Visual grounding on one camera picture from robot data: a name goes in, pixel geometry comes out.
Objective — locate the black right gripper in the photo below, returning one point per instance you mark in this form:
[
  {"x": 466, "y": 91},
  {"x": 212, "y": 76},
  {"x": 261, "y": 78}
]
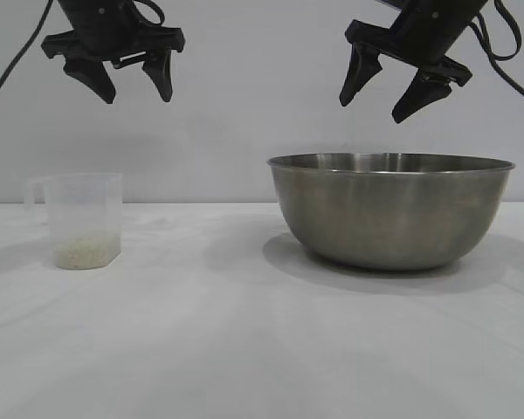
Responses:
[{"x": 423, "y": 35}]

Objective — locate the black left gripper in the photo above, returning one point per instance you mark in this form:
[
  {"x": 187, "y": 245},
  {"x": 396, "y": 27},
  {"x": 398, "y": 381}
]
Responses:
[{"x": 96, "y": 30}]

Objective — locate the stainless steel mixing bowl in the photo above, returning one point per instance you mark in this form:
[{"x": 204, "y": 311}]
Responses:
[{"x": 388, "y": 214}]

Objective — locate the clear plastic measuring cup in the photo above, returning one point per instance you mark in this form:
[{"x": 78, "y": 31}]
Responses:
[{"x": 83, "y": 205}]

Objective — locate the white rice grains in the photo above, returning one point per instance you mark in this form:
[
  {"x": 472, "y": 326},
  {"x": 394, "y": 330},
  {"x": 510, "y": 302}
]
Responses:
[{"x": 85, "y": 251}]

